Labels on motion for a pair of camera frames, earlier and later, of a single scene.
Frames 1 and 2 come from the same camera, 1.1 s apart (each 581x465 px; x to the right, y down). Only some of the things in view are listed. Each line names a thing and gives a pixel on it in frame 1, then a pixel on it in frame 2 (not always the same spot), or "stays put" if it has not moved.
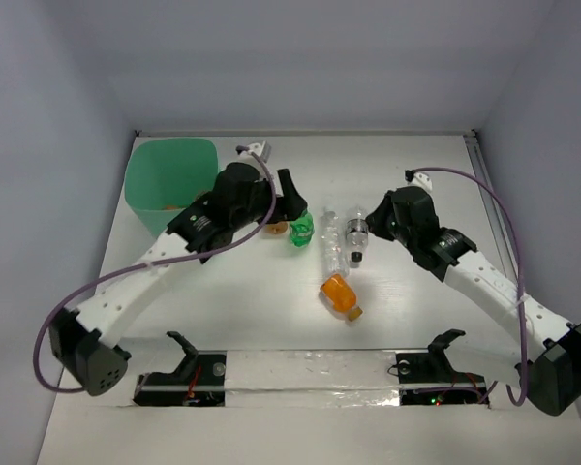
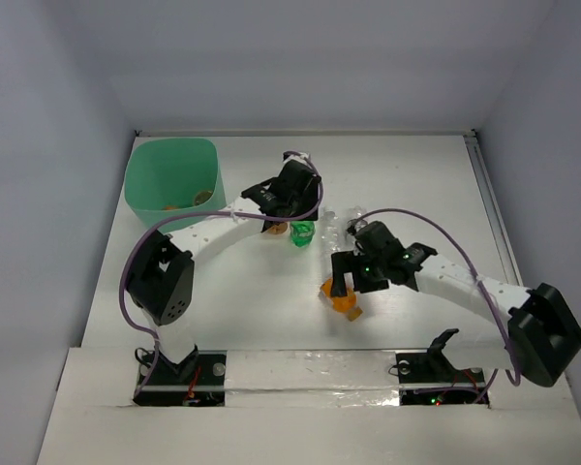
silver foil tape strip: (312, 379) stays put
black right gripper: (376, 219) to (342, 262)
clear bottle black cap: (356, 232) stays put
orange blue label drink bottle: (199, 193) stays put
